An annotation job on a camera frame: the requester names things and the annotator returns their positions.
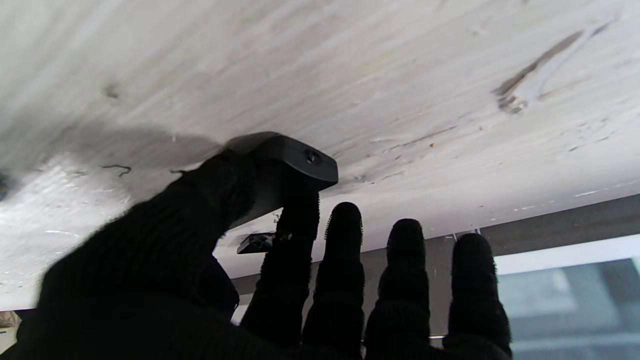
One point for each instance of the black remote control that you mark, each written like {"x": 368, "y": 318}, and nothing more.
{"x": 295, "y": 165}

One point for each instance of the black battery cover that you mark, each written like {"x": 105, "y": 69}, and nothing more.
{"x": 255, "y": 243}

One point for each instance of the long dark low ledge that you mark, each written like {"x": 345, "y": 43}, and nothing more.
{"x": 565, "y": 225}

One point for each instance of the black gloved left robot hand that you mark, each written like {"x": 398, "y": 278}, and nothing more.
{"x": 150, "y": 260}

